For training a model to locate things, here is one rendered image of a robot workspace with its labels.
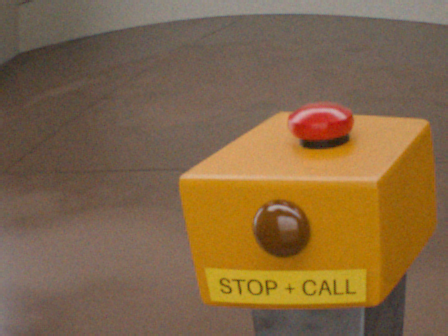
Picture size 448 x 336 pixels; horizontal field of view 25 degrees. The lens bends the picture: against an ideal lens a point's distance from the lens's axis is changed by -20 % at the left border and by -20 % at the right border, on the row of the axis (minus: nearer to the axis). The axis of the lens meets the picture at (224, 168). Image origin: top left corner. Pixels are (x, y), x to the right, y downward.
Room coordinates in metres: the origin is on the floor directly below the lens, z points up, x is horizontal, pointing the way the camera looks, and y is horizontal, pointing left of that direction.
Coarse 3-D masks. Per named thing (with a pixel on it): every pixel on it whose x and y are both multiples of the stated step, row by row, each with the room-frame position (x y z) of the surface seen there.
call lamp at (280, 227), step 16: (272, 208) 0.58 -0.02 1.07; (288, 208) 0.57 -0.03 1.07; (256, 224) 0.58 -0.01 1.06; (272, 224) 0.57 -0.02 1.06; (288, 224) 0.57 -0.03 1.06; (304, 224) 0.57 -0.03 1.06; (256, 240) 0.58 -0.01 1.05; (272, 240) 0.57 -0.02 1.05; (288, 240) 0.57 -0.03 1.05; (304, 240) 0.57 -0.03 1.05; (288, 256) 0.58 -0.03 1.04
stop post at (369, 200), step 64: (256, 128) 0.68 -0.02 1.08; (384, 128) 0.64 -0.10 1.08; (192, 192) 0.61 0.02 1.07; (256, 192) 0.59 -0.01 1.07; (320, 192) 0.57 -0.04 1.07; (384, 192) 0.56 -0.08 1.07; (192, 256) 0.61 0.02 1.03; (256, 256) 0.59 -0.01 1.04; (320, 256) 0.57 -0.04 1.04; (384, 256) 0.56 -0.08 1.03; (256, 320) 0.62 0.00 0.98; (320, 320) 0.60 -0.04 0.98; (384, 320) 0.61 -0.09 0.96
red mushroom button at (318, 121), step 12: (300, 108) 0.64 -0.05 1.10; (312, 108) 0.63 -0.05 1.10; (324, 108) 0.63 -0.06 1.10; (336, 108) 0.63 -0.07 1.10; (288, 120) 0.63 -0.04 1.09; (300, 120) 0.62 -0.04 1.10; (312, 120) 0.62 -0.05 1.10; (324, 120) 0.62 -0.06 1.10; (336, 120) 0.62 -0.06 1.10; (348, 120) 0.62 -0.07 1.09; (300, 132) 0.62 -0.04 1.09; (312, 132) 0.62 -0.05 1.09; (324, 132) 0.61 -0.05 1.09; (336, 132) 0.62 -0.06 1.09; (348, 132) 0.62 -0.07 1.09
